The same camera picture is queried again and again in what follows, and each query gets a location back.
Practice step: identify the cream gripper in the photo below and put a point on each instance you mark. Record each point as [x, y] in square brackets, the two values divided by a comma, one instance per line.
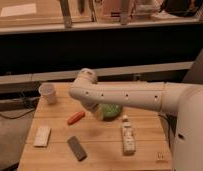
[96, 111]

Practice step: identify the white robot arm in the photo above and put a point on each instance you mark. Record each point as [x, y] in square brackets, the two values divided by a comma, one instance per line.
[182, 100]

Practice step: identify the green ceramic bowl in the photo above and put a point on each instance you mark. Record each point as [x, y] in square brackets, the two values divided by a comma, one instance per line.
[110, 111]

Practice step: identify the white tube bottle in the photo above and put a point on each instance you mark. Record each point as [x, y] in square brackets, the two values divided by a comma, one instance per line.
[129, 147]

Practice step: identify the grey rectangular block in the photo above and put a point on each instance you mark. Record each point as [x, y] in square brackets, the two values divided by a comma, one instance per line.
[76, 148]

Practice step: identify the white rectangular sponge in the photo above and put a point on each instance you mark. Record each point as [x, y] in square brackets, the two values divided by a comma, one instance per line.
[42, 136]

